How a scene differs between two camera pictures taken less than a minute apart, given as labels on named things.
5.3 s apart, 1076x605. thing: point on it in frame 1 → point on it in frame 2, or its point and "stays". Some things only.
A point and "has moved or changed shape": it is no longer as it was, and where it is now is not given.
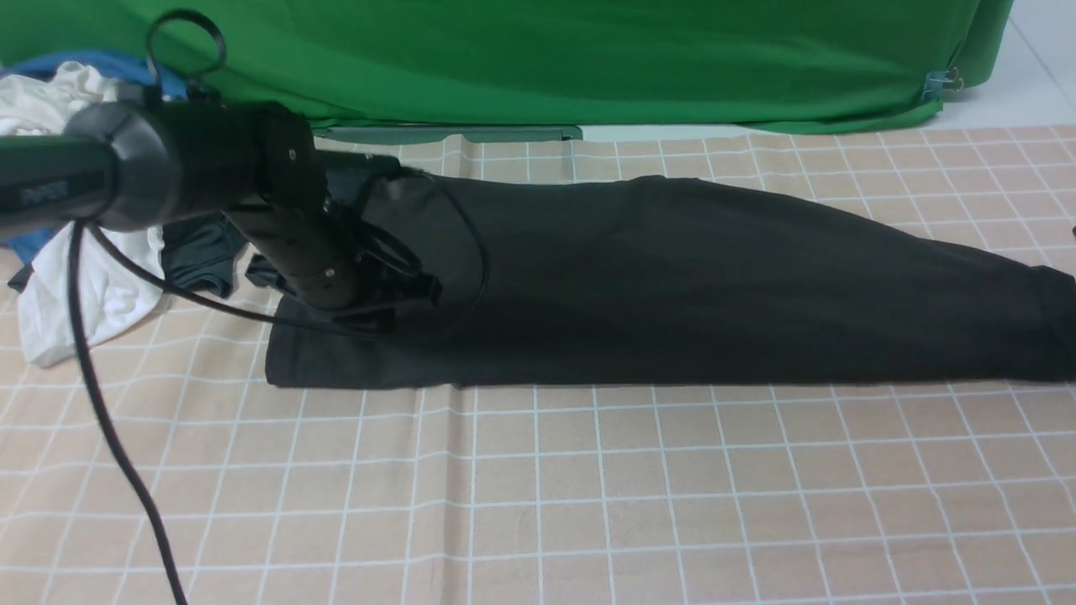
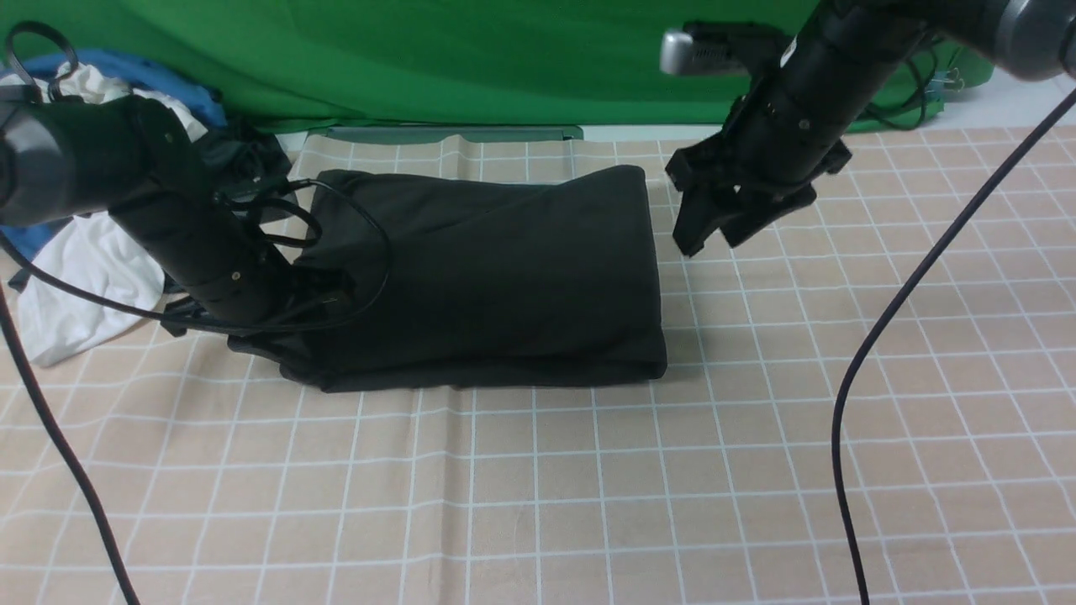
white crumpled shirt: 43,102 stays
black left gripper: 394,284 → 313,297
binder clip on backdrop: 938,81 stays
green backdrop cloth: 442,64 stays
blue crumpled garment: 129,71 stays
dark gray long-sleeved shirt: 657,281 has moved or changed shape
